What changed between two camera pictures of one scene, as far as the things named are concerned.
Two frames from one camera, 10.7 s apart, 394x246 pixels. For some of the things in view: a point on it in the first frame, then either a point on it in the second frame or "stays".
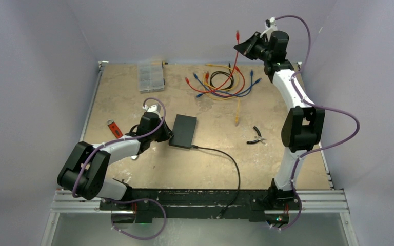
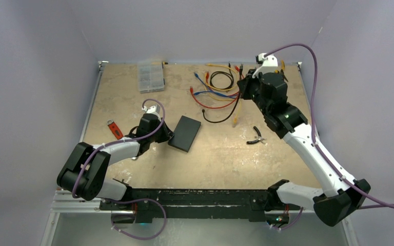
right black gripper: x=247 y=47 → x=245 y=83
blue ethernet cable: x=217 y=94 stays
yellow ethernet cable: x=236 y=119 stays
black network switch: x=183 y=130 stays
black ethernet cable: x=222 y=72 stays
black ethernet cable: x=222 y=209 → x=241 y=69
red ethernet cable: x=237 y=40 → x=192 y=91
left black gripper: x=167 y=135 stays
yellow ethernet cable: x=209 y=64 stays
